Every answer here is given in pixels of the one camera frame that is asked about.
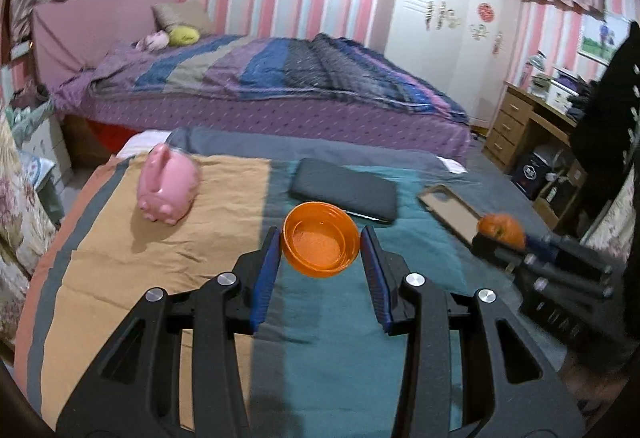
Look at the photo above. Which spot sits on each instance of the pink plush toy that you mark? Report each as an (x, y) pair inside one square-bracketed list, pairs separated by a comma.
[(153, 42)]

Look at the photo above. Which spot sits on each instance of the purple bed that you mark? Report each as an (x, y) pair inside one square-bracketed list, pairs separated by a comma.
[(88, 57)]

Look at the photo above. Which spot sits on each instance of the black computer case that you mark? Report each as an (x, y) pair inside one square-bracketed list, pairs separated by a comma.
[(530, 174)]

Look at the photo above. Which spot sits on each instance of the striped towel cloth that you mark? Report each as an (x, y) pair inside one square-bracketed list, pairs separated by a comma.
[(298, 289)]

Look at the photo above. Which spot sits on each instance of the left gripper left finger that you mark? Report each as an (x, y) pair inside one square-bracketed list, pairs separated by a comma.
[(170, 369)]

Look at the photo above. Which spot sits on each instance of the floral curtain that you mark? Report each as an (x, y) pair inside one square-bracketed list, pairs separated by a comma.
[(26, 233)]

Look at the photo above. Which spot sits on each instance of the wooden desk with drawers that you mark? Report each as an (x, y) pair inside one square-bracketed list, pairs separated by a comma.
[(524, 123)]

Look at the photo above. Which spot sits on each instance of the yellow-green plush toy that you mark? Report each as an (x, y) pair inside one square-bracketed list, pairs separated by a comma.
[(183, 36)]

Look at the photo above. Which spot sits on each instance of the black rectangular wallet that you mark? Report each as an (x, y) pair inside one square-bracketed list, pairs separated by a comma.
[(362, 194)]

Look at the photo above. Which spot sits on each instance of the white wardrobe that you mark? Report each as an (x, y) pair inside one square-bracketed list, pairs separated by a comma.
[(462, 47)]

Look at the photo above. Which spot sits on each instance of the striped blue purple blanket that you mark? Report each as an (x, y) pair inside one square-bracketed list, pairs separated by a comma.
[(249, 69)]

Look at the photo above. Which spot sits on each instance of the pink piggy bank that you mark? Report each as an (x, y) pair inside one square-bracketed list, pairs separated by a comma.
[(168, 184)]

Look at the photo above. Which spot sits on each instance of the orange plastic bowl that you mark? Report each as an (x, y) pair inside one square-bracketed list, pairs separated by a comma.
[(319, 239)]

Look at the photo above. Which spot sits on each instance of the tan pillow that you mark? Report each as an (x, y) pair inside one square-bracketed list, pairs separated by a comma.
[(192, 14)]

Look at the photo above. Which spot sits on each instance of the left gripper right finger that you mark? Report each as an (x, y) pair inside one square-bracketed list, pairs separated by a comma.
[(471, 368)]

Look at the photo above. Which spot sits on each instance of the orange peel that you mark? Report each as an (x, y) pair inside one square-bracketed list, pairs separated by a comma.
[(504, 228)]

